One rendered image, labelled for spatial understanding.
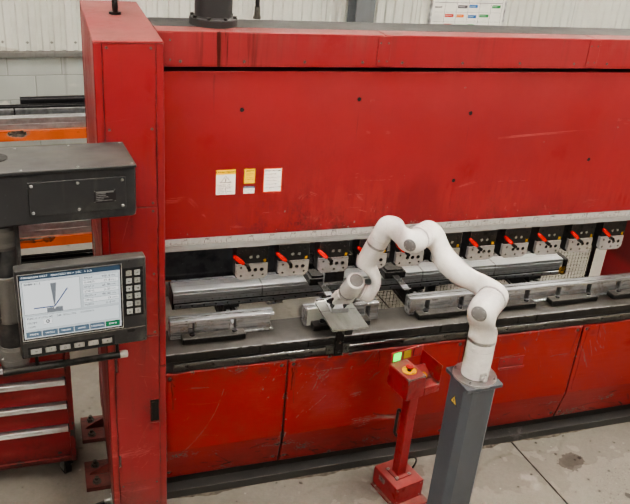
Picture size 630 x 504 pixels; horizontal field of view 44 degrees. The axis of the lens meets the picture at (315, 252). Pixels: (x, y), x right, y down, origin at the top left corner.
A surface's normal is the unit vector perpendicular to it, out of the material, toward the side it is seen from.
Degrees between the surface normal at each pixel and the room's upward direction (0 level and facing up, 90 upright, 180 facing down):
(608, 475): 0
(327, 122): 90
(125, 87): 90
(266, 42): 90
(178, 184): 90
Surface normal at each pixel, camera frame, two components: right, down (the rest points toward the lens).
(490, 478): 0.08, -0.89
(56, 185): 0.40, 0.44
